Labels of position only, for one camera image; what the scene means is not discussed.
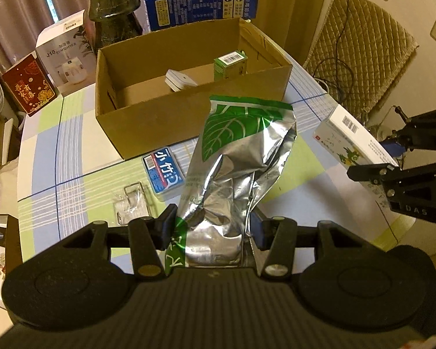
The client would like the small green box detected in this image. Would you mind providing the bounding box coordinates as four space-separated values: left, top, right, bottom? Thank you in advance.
214 51 248 81

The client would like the red gift box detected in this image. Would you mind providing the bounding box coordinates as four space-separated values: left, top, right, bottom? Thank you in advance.
2 53 57 117

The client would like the large blue box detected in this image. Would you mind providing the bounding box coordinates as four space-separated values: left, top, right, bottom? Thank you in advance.
145 0 258 31

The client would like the white medicine box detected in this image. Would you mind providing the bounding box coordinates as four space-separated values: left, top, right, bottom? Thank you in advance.
313 104 400 208

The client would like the clear plastic holder with wire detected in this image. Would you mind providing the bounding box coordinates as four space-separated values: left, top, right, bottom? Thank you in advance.
112 182 153 225

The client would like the small blue card case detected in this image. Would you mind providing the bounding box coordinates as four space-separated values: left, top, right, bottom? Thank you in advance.
142 148 184 202

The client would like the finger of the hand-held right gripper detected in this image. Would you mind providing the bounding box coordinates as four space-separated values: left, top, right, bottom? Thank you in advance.
379 105 436 161
347 160 436 199

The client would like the beige curtain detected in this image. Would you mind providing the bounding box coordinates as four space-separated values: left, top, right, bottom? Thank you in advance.
0 0 160 77

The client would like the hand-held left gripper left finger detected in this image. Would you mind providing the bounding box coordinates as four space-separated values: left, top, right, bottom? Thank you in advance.
60 204 178 279

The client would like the white square device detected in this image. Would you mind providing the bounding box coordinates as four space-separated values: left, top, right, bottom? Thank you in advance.
165 69 199 92

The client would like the white humidifier box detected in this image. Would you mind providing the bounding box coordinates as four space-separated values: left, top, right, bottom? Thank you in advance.
35 10 97 97

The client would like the dark green wrapped vase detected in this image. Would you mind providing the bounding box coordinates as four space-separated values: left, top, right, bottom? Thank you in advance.
88 0 142 49

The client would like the brown cardboard box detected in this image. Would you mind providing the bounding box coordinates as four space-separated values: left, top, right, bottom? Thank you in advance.
94 17 293 161

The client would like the silver green foil bag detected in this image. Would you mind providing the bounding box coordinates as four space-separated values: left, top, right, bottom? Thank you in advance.
163 95 299 277

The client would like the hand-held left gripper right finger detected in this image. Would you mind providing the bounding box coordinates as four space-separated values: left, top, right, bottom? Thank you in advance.
250 211 367 279

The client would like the black power cable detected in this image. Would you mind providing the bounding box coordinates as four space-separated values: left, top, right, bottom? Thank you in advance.
314 0 371 117

